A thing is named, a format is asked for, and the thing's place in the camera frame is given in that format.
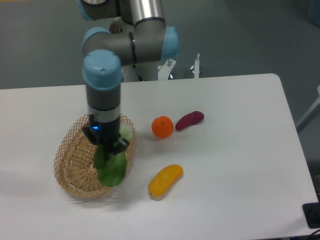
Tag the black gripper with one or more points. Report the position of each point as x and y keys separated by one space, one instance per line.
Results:
x=106 y=133

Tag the green bok choy vegetable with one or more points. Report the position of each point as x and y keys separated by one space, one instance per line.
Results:
x=111 y=172

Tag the woven wicker basket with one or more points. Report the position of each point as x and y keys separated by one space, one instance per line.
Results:
x=73 y=164

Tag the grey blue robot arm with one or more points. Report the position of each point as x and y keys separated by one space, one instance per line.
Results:
x=105 y=53

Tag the orange tangerine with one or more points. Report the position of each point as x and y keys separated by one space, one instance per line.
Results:
x=162 y=127

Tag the yellow mango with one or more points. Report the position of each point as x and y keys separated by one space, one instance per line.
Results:
x=164 y=180

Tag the purple sweet potato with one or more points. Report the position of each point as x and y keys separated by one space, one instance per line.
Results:
x=188 y=120

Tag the white table leg right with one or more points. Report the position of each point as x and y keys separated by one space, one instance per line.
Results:
x=309 y=115

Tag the black device at table edge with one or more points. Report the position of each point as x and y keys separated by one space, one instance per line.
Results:
x=312 y=214

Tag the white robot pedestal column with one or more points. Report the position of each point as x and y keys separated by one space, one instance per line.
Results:
x=139 y=72

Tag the white bracket with bolt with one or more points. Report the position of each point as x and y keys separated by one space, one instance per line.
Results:
x=195 y=69

